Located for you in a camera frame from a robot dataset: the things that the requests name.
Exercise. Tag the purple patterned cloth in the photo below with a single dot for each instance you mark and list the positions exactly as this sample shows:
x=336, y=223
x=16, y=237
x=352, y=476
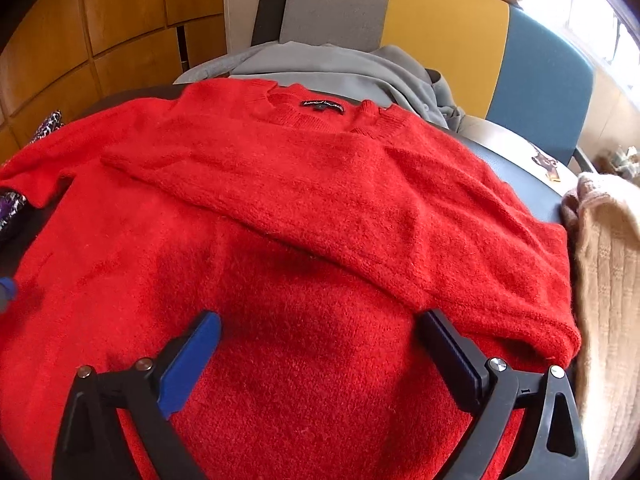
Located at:
x=12, y=200

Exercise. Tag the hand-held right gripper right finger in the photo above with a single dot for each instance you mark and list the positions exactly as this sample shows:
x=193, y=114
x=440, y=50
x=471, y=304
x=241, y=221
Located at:
x=452, y=360

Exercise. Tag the wooden panel cabinet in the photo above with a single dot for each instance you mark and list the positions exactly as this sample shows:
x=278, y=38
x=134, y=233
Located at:
x=100, y=35

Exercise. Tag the brown sticker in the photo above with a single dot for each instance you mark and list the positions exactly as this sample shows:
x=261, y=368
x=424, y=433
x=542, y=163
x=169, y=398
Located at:
x=547, y=162

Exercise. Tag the red knit sweater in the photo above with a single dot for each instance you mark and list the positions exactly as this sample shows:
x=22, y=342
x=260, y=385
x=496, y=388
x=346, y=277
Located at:
x=300, y=210

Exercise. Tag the grey yellow blue chair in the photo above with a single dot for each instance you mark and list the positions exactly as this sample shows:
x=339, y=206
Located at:
x=440, y=30

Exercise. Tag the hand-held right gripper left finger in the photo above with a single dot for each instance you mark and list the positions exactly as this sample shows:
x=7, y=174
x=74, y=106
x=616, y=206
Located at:
x=186, y=360

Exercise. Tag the beige knit sweater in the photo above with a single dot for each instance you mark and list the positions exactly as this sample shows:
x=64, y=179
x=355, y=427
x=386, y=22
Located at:
x=607, y=280

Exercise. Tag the grey garment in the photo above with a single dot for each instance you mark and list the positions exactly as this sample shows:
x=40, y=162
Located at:
x=350, y=67

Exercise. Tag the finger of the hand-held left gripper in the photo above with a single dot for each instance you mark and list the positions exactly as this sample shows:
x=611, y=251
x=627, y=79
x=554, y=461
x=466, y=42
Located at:
x=6, y=291

